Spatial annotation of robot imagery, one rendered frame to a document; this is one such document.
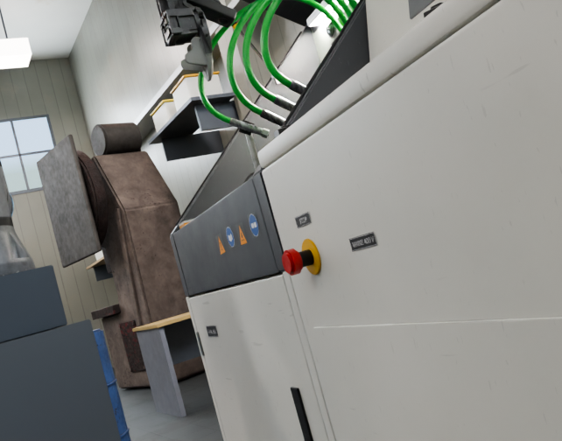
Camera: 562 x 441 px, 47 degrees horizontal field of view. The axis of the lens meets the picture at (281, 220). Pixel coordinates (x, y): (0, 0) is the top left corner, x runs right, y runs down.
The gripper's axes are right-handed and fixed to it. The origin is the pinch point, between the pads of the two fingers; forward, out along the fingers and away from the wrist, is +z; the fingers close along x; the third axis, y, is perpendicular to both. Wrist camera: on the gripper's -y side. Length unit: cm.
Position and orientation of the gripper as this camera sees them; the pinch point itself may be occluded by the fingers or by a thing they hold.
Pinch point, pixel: (211, 74)
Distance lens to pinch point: 143.8
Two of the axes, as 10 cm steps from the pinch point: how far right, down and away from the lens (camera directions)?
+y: -8.9, 2.2, -3.9
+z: 2.7, 9.6, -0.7
